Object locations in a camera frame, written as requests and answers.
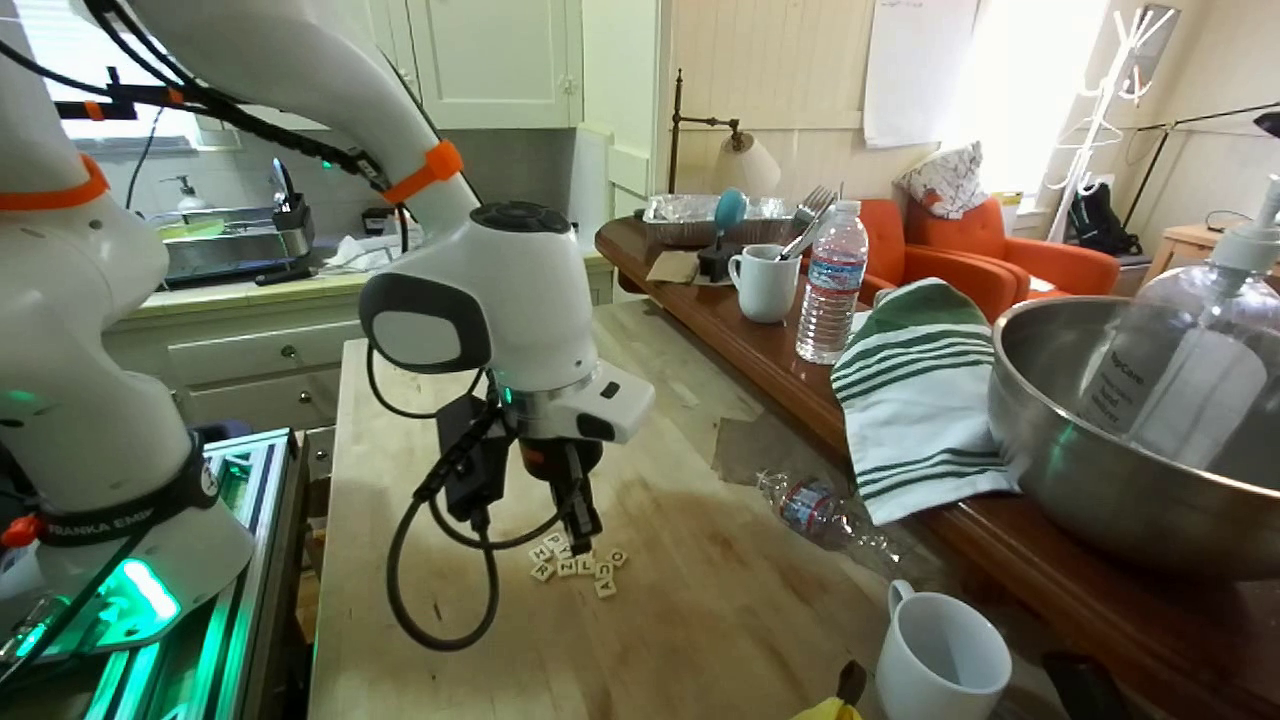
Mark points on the clear plastic water bottle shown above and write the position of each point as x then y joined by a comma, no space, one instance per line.
833,278

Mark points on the pile of white letter tiles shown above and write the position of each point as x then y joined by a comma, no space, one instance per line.
558,560

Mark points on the crumpled plastic wrapper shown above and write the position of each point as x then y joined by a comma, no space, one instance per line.
812,504

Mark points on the white desk lamp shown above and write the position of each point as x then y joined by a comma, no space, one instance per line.
741,161

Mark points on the dark wooden side table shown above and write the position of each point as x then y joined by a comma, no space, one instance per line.
1164,572

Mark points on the white mug near front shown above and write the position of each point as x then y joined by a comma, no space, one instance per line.
938,656

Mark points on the large steel mixing bowl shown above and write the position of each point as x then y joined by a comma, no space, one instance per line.
1113,493

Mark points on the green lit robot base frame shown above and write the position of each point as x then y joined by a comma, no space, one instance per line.
195,640

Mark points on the clear pump soap bottle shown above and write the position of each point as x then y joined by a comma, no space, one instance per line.
1184,363

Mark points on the green striped white towel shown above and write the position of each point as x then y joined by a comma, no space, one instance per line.
912,393

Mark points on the white coat rack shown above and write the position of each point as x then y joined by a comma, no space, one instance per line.
1136,50

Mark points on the white paper wall chart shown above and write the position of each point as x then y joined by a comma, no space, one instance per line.
912,71

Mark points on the orange armchair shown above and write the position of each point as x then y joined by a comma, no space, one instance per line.
979,258

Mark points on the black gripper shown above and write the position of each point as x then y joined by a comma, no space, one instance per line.
480,439

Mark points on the white mug with spoon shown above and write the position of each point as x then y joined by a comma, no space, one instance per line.
766,283

